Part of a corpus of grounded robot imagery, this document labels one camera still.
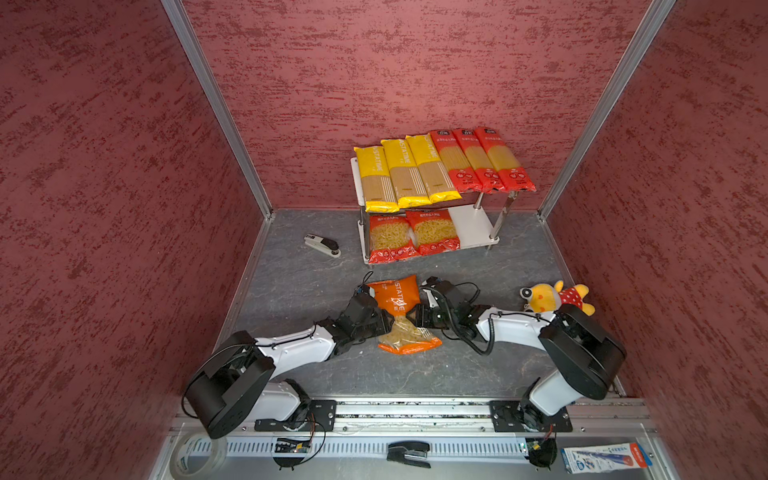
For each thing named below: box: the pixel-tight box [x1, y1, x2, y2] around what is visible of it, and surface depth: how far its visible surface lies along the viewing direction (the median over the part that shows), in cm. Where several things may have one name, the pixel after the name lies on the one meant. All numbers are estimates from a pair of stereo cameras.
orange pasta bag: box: [368, 275, 442, 355], surface depth 87 cm
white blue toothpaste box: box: [560, 443, 653, 475], surface depth 70 cm
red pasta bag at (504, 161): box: [475, 126, 536, 193], surface depth 85 cm
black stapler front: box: [386, 441, 431, 469], surface depth 69 cm
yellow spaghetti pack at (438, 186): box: [406, 133, 462, 204], surface depth 82 cm
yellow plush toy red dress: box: [519, 280, 595, 316], surface depth 93 cm
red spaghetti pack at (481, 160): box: [452, 127, 507, 193], surface depth 85 cm
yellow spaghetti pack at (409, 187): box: [380, 138, 432, 209], surface depth 81 cm
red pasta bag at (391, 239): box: [368, 215, 421, 264], surface depth 100 cm
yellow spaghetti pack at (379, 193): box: [354, 145, 400, 213], surface depth 79 cm
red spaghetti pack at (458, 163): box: [430, 129, 483, 193], surface depth 85 cm
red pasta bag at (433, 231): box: [406, 209, 461, 256], surface depth 102 cm
